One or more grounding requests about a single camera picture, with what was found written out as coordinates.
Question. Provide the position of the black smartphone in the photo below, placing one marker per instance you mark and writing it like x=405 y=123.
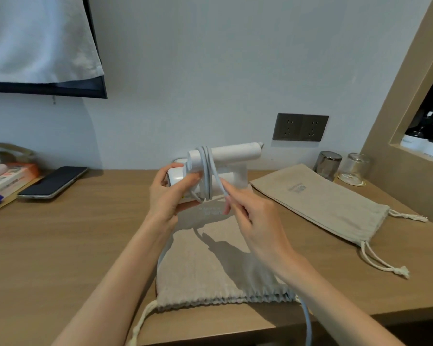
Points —
x=52 y=183

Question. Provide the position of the person's right forearm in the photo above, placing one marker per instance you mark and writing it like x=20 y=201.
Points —
x=332 y=306

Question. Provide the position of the grey smoked glass cup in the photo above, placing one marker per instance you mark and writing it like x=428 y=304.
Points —
x=327 y=165

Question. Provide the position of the person's right hand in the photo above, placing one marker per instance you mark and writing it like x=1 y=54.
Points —
x=263 y=230

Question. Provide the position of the dark grey wall socket panel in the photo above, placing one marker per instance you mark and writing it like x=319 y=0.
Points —
x=300 y=127

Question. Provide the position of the round beige dish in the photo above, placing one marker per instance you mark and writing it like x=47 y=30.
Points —
x=11 y=149

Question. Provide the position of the white cloth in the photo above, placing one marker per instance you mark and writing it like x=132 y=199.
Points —
x=39 y=39

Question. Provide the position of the black television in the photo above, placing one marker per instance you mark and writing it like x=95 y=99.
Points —
x=90 y=91

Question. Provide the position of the round gold-rimmed coaster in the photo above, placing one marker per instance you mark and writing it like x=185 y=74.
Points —
x=350 y=183

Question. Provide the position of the clear glass cup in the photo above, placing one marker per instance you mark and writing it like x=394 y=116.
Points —
x=354 y=167

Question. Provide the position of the person's left forearm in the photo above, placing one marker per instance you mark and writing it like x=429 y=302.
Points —
x=112 y=291

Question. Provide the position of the person's left hand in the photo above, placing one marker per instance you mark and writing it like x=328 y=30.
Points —
x=164 y=205

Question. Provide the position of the wooden niche frame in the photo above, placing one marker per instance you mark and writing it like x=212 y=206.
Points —
x=382 y=187

